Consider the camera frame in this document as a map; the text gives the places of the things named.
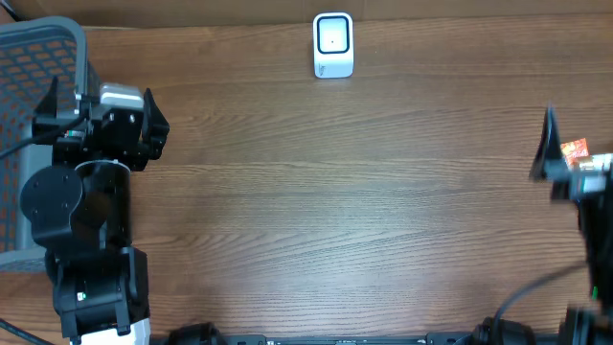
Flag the dark grey plastic basket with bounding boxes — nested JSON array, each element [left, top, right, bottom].
[[0, 15, 102, 273]]

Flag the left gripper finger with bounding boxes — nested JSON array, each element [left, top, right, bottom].
[[143, 88, 170, 160], [34, 77, 58, 122]]

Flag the orange white sticker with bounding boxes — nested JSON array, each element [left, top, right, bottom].
[[560, 138, 590, 168]]

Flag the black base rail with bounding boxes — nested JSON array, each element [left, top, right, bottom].
[[149, 322, 612, 345]]

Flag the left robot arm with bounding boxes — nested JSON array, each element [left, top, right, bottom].
[[20, 83, 170, 344]]

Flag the white barcode scanner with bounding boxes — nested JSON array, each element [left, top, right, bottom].
[[312, 11, 354, 79]]

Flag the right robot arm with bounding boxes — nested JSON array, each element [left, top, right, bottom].
[[529, 106, 612, 345]]

